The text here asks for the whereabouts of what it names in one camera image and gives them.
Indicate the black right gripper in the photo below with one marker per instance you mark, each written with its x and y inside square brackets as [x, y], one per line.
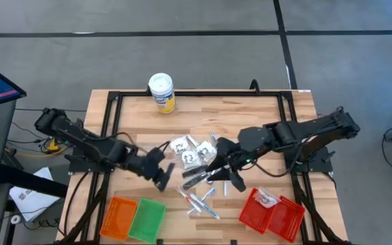
[240, 160]

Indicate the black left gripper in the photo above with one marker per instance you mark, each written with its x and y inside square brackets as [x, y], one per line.
[151, 163]

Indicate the small silver item packet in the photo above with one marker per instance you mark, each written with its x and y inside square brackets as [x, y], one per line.
[193, 139]
[214, 137]

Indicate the red white bagged toothbrush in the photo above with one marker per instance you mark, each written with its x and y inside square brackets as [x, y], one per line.
[187, 199]

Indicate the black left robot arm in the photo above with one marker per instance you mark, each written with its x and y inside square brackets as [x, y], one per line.
[80, 136]

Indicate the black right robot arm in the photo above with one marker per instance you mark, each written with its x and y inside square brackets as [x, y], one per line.
[301, 132]

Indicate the light blue bagged toothbrush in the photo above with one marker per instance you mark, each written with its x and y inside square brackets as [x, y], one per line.
[209, 192]
[226, 188]

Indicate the dark blue bagged toothbrush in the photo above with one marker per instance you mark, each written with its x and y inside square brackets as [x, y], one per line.
[206, 207]

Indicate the red plastic basket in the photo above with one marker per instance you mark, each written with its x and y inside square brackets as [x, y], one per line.
[250, 217]
[288, 221]

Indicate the green plastic basket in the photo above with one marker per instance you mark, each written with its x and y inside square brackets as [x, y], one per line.
[146, 221]

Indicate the orange plastic basket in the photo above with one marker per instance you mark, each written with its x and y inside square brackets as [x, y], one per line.
[117, 217]

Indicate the yellow white wipes canister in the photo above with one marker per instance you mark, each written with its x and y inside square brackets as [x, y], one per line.
[162, 88]

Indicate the black desk bar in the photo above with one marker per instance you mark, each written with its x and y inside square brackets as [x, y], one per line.
[29, 182]

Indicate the white printed paper sheet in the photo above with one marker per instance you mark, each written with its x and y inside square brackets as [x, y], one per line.
[29, 204]

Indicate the white tape roll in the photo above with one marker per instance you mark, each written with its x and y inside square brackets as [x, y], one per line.
[13, 217]

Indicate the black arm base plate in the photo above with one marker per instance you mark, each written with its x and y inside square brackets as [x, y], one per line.
[80, 166]
[318, 166]

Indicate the black aluminium table frame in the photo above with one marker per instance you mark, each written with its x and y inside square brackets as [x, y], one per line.
[199, 93]

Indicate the black frame clamp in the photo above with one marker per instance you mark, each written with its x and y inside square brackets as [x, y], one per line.
[254, 86]

